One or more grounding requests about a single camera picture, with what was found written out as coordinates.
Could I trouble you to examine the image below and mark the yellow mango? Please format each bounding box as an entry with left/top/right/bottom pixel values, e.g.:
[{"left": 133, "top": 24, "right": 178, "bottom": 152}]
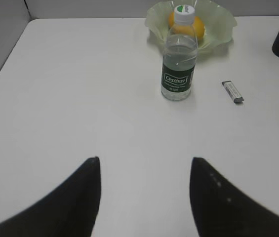
[{"left": 174, "top": 16, "right": 205, "bottom": 41}]

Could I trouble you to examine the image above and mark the clear plastic water bottle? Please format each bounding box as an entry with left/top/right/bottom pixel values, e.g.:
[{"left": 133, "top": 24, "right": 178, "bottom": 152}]
[{"left": 160, "top": 4, "right": 198, "bottom": 101}]

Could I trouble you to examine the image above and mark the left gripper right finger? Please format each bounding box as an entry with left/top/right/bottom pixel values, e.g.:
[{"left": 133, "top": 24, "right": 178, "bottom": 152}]
[{"left": 190, "top": 157, "right": 279, "bottom": 237}]

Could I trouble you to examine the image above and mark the white grey eraser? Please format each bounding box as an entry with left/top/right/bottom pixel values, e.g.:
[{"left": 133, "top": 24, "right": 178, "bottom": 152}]
[{"left": 222, "top": 80, "right": 244, "bottom": 104}]

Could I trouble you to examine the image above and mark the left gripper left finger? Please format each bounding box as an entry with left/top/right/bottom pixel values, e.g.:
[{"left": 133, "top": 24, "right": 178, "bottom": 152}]
[{"left": 0, "top": 157, "right": 101, "bottom": 237}]

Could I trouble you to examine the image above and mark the pale green wavy plate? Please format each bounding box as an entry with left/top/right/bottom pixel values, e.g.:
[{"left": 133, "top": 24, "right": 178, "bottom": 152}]
[{"left": 145, "top": 0, "right": 237, "bottom": 55}]

